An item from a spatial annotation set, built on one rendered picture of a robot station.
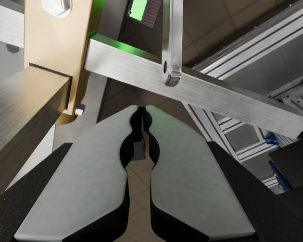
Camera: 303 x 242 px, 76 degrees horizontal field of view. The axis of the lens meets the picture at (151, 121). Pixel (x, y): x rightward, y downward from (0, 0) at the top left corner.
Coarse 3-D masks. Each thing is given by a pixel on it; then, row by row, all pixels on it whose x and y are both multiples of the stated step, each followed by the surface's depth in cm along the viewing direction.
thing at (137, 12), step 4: (136, 0) 28; (140, 0) 28; (144, 0) 28; (136, 4) 28; (140, 4) 29; (144, 4) 29; (132, 8) 29; (136, 8) 29; (140, 8) 29; (144, 8) 29; (132, 12) 29; (136, 12) 29; (140, 12) 29; (132, 16) 29; (136, 16) 29; (140, 16) 29; (140, 20) 30
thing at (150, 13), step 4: (148, 0) 28; (152, 0) 28; (156, 0) 28; (160, 0) 28; (148, 4) 29; (152, 4) 29; (156, 4) 29; (148, 8) 29; (152, 8) 29; (156, 8) 29; (148, 12) 29; (152, 12) 29; (156, 12) 29; (144, 16) 29; (148, 16) 29; (152, 16) 29; (144, 20) 30; (148, 20) 30; (152, 20) 30; (152, 24) 30
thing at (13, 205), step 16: (64, 144) 8; (48, 160) 7; (32, 176) 7; (48, 176) 7; (16, 192) 6; (32, 192) 6; (0, 208) 6; (16, 208) 6; (0, 224) 5; (16, 224) 5; (0, 240) 5; (16, 240) 5
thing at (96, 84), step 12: (108, 0) 28; (120, 0) 28; (108, 12) 29; (120, 12) 29; (108, 24) 30; (120, 24) 30; (108, 36) 31; (120, 36) 32; (96, 84) 35; (108, 84) 39; (96, 96) 36; (96, 108) 38; (84, 120) 39; (96, 120) 39; (60, 132) 41; (72, 132) 41; (60, 144) 42
